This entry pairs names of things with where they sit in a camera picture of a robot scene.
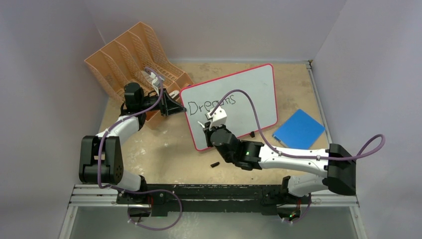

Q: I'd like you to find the pink-framed whiteboard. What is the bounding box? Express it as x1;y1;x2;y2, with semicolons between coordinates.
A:
181;64;278;151

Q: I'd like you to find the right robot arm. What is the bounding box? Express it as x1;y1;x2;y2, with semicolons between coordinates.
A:
202;122;356;203

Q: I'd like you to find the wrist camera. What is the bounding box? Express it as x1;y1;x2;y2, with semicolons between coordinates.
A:
147;72;162;95
206;106;227;129

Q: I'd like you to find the blue notebook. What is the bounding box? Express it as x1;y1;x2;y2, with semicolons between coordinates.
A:
272;109;325;149

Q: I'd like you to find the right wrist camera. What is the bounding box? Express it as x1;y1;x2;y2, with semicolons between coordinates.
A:
206;106;227;129

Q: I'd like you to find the purple cable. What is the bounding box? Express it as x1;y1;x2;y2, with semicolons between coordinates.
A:
210;89;386;225
97;66;183;232

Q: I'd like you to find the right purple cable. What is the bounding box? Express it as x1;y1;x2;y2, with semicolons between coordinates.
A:
210;89;386;225

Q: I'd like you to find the black marker cap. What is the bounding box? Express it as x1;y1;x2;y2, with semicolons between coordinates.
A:
211;162;220;168

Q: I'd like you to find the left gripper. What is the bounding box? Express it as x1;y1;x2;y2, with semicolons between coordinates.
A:
139;89;186;117

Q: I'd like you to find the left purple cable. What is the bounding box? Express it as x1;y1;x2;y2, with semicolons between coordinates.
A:
97;66;183;232

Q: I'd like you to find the peach plastic file organizer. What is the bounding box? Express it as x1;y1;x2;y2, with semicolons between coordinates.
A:
85;22;193;104

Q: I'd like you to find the white stapler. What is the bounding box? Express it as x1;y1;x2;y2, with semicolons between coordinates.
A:
169;90;180;98

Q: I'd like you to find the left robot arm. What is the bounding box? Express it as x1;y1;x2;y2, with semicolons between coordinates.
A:
79;82;186;204

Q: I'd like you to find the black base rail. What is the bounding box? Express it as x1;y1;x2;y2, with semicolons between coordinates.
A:
116;184;310;217

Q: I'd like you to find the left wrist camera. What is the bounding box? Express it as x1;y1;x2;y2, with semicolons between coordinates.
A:
147;72;162;95

